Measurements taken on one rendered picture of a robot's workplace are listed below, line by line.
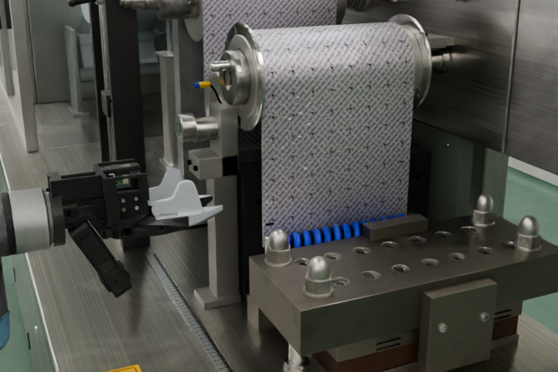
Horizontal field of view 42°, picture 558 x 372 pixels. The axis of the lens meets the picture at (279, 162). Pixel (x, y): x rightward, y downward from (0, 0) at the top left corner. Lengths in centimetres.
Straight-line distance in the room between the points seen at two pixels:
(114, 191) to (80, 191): 4
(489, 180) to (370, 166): 38
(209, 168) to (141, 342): 26
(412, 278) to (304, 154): 22
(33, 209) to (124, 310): 31
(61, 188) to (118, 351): 26
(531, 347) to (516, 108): 33
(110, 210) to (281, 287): 22
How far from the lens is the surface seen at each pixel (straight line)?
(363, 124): 103
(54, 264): 131
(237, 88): 97
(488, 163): 137
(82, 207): 91
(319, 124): 100
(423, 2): 120
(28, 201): 89
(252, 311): 106
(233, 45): 102
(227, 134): 103
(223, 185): 106
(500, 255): 102
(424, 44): 107
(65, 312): 115
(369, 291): 89
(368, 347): 93
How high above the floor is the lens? 144
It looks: 18 degrees down
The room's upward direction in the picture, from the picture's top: straight up
